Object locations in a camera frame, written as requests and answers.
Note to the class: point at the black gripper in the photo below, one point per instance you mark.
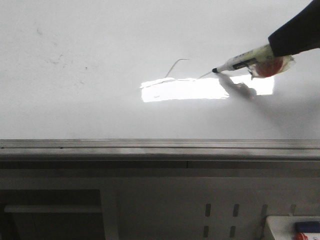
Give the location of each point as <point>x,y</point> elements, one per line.
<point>300,34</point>

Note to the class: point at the red magnet taped to marker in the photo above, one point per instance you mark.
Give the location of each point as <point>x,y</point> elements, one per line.
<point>271,67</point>

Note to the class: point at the white whiteboard marker pen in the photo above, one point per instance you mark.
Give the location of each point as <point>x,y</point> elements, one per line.
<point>254,56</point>

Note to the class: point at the white whiteboard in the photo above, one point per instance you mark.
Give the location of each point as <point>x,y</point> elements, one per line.
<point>141,69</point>

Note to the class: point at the blue object in box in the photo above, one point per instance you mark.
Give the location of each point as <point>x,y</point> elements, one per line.
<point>307,227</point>

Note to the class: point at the white box with items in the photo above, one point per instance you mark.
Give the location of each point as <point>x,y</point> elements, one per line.
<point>283,227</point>

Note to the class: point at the red object in box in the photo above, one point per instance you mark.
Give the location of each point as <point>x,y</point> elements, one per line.
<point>300,236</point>

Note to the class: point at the white slotted panel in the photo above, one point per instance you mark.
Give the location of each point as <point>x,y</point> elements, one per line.
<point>202,208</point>

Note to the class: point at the aluminium whiteboard frame rail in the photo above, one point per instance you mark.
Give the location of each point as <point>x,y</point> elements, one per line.
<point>163,153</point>

